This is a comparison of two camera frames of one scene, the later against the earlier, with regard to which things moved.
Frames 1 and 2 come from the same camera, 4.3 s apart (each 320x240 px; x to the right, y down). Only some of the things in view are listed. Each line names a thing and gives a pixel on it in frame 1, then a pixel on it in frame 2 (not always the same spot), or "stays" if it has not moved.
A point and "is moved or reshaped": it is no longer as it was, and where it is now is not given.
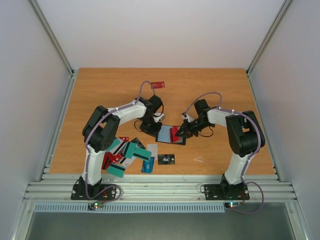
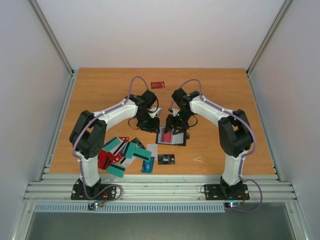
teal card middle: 130,150 stays
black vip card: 166,159 stays
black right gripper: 189,126 to 176,125
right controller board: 232,204 stays
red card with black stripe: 172,137 is moved or reshaped
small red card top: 124,139 stays
